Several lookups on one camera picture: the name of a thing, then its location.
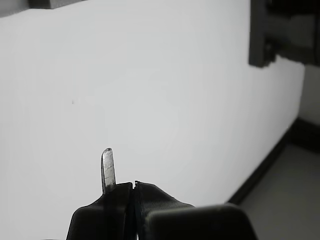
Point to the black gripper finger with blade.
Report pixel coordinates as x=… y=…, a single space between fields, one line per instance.
x=110 y=215

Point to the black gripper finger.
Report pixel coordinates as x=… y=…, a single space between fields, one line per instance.
x=150 y=197

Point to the tall black bracket fixture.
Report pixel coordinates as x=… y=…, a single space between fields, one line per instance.
x=257 y=32

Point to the short black bracket fixture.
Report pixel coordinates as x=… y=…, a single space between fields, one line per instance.
x=55 y=3

